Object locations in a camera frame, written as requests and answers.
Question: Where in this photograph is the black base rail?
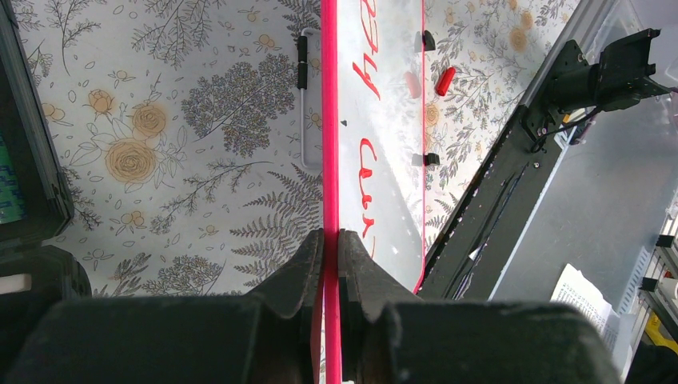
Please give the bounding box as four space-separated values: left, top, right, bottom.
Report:
418 39 592 301

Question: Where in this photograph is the whiteboard metal stand wire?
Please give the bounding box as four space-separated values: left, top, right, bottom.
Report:
296 27 323 170

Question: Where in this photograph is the pink-framed whiteboard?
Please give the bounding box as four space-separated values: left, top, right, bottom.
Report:
321 1 425 383

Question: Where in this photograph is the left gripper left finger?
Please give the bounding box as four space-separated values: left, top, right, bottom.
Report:
7 230 324 383

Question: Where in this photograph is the black poker chip case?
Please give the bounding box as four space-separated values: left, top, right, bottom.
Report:
1 1 91 371

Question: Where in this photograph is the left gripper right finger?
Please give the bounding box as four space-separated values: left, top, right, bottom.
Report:
338 230 620 383

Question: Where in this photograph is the red marker cap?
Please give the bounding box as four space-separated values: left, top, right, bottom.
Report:
435 67 457 97

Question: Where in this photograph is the white paper sheet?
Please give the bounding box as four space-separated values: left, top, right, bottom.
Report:
550 264 620 350

